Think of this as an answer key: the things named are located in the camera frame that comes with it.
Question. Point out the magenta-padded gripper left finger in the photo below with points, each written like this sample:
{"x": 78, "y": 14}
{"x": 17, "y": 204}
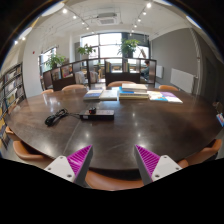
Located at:
{"x": 60, "y": 166}

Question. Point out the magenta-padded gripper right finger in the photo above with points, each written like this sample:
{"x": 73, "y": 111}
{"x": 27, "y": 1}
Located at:
{"x": 165, "y": 166}

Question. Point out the small black charger block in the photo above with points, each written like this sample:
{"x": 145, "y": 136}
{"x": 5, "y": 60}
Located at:
{"x": 92, "y": 110}

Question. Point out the orange chair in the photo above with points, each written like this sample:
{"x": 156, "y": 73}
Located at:
{"x": 73, "y": 87}
{"x": 110, "y": 182}
{"x": 120, "y": 83}
{"x": 168, "y": 88}
{"x": 25, "y": 150}
{"x": 47, "y": 91}
{"x": 11, "y": 109}
{"x": 10, "y": 133}
{"x": 203, "y": 154}

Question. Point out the black power strip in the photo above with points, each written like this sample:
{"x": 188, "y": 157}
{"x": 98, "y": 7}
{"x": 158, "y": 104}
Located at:
{"x": 100, "y": 115}

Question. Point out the purple booklet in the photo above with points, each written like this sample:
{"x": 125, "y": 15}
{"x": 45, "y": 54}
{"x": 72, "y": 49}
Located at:
{"x": 171, "y": 97}

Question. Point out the light blue booklet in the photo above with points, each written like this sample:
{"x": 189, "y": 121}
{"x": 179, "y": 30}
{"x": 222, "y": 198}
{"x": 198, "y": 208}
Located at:
{"x": 156, "y": 96}

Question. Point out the small blue book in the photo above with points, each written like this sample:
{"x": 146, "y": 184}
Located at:
{"x": 220, "y": 119}

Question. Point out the tan book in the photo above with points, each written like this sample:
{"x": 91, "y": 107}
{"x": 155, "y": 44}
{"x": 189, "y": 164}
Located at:
{"x": 133, "y": 97}

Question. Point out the dark blue book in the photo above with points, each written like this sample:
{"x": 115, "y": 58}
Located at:
{"x": 92, "y": 95}

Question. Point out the bright blue book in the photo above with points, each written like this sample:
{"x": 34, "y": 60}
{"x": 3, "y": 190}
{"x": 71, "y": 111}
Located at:
{"x": 133, "y": 93}

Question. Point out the dark low shelf unit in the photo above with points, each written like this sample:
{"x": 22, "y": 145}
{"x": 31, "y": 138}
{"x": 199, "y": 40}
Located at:
{"x": 66, "y": 81}

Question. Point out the white flat book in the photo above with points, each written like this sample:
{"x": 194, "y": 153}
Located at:
{"x": 109, "y": 95}

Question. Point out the person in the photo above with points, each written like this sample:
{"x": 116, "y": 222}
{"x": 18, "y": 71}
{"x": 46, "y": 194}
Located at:
{"x": 145, "y": 70}

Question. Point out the potted green plant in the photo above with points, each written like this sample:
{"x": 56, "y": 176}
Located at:
{"x": 128, "y": 46}
{"x": 86, "y": 50}
{"x": 55, "y": 61}

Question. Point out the large glass window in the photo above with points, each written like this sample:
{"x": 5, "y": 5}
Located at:
{"x": 110, "y": 45}

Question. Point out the ceiling air conditioner unit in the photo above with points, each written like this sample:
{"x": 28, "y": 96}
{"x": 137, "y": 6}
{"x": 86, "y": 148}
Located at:
{"x": 107, "y": 20}

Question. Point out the ceiling spot lights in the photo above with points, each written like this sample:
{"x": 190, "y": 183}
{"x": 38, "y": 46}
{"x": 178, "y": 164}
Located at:
{"x": 64, "y": 11}

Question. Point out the large white wall radiator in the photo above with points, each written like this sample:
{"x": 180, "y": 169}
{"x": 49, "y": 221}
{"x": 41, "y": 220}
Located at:
{"x": 181, "y": 80}

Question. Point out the tall wall bookshelf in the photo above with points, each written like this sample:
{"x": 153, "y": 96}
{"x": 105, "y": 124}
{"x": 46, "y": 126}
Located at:
{"x": 11, "y": 86}

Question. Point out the small white wall radiator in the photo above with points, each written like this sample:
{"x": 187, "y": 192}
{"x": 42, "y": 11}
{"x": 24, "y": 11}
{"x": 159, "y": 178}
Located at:
{"x": 159, "y": 71}

